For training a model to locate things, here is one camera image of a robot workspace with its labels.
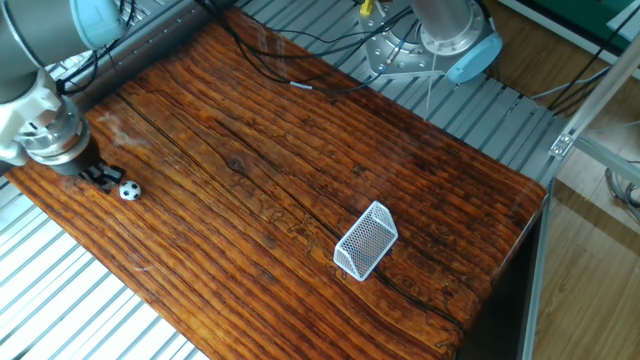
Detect cable with silver connector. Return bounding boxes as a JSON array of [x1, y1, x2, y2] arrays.
[[369, 19, 421, 81]]

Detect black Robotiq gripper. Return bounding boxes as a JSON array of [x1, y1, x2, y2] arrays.
[[49, 137, 126, 195]]

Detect green desk mat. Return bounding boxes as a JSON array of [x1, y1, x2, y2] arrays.
[[529, 0, 626, 47]]

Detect grey aluminium rail beam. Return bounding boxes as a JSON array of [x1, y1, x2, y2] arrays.
[[0, 0, 236, 176]]

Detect aluminium frame crossbar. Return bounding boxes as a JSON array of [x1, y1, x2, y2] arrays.
[[573, 135, 640, 187]]

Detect small black-white soccer ball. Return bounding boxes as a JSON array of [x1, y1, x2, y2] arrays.
[[118, 179, 142, 202]]

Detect glossy wood-grain board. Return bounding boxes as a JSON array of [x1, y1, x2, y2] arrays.
[[3, 7, 549, 360]]

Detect silver corner bracket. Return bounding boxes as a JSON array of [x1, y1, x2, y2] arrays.
[[548, 131, 577, 160]]

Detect black cable bundle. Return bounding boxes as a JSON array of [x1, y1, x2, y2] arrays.
[[54, 0, 421, 97]]

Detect aluminium frame post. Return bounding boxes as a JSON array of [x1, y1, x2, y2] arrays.
[[548, 29, 640, 160]]

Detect black cable with white tag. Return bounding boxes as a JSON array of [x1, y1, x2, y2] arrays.
[[219, 19, 381, 96]]

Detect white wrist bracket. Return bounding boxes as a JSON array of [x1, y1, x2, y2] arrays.
[[0, 69, 64, 169]]

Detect aluminium table leg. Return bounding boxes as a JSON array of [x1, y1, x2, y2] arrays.
[[519, 182, 555, 360]]

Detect black floor cables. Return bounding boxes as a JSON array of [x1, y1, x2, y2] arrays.
[[548, 9, 640, 116]]

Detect grey cable coil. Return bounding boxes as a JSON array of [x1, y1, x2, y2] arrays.
[[603, 159, 640, 225]]

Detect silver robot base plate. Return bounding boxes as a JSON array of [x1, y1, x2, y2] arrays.
[[360, 3, 451, 81]]

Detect white wire mesh goal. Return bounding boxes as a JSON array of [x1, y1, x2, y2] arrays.
[[332, 200, 400, 282]]

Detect grey floor cable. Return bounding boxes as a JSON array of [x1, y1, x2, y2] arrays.
[[529, 67, 612, 101]]

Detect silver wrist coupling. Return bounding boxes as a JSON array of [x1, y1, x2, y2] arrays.
[[14, 97, 94, 166]]

